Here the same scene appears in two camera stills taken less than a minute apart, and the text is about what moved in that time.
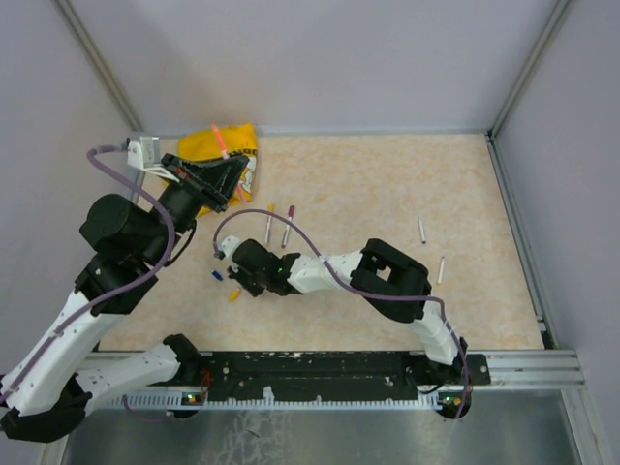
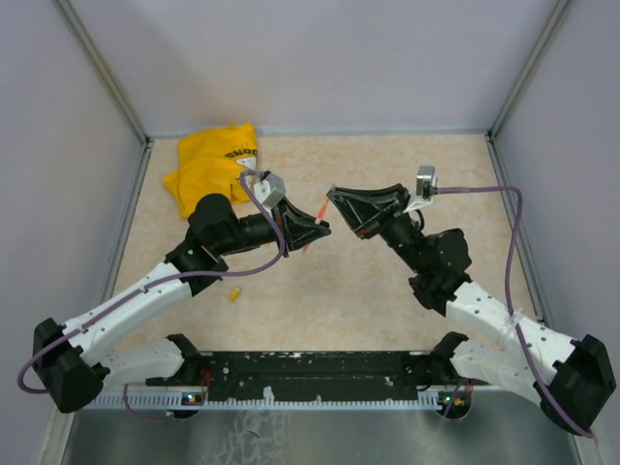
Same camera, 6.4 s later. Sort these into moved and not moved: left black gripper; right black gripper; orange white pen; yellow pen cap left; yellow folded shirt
Moved: orange white pen; left black gripper; right black gripper
Not moved: yellow folded shirt; yellow pen cap left
